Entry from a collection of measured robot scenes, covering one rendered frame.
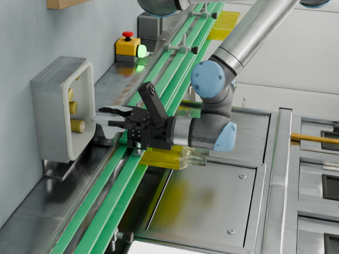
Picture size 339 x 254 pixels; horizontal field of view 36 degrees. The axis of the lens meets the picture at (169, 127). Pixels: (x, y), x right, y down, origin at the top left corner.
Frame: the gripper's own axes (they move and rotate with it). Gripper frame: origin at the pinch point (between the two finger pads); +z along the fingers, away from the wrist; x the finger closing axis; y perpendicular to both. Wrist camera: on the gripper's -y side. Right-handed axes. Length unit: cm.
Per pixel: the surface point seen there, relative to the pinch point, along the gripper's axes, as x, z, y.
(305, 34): 610, -73, 163
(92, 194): -11.1, -1.5, 17.9
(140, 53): 51, 4, 2
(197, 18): 115, -4, 7
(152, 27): 77, 7, 1
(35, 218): -25.7, 6.9, 16.2
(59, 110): -9.9, 6.1, -4.4
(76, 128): 2.5, 7.6, 7.1
